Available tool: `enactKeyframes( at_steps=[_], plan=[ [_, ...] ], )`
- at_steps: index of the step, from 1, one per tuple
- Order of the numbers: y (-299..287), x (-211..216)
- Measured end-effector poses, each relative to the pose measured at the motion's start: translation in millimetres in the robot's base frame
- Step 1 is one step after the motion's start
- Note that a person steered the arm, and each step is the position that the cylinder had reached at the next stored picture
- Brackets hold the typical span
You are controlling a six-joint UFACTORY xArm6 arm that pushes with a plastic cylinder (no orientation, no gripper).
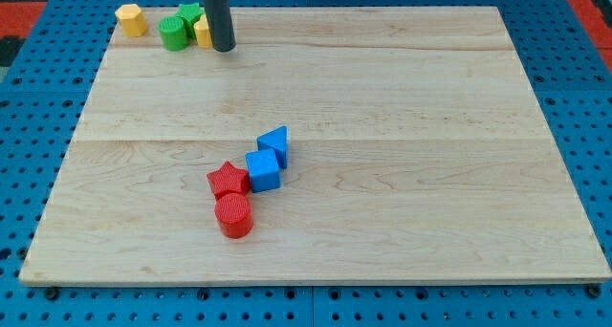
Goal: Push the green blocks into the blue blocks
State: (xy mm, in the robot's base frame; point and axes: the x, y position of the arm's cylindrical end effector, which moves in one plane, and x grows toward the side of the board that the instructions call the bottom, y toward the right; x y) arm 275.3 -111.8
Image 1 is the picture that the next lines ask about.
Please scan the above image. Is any green star block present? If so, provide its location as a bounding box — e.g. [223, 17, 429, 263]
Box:
[175, 2, 204, 39]

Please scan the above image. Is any yellow hexagon block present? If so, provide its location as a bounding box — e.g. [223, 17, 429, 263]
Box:
[115, 4, 148, 37]

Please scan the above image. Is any yellow block behind rod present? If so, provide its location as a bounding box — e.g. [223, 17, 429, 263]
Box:
[193, 14, 213, 49]

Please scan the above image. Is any red cylinder block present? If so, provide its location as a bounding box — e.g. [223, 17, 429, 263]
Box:
[214, 193, 253, 239]

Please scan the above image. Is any blue cube block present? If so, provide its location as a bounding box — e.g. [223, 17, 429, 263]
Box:
[245, 149, 281, 193]

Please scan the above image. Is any light wooden board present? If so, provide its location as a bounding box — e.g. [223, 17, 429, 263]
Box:
[19, 7, 611, 287]

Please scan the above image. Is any blue triangle block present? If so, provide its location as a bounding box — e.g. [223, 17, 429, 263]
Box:
[256, 125, 289, 169]

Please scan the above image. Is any red star block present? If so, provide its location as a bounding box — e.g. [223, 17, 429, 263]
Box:
[207, 162, 251, 200]

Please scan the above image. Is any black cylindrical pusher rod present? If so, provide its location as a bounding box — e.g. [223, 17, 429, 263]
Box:
[203, 0, 236, 53]

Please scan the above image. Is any green cylinder block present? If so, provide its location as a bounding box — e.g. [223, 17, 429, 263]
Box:
[158, 16, 189, 52]

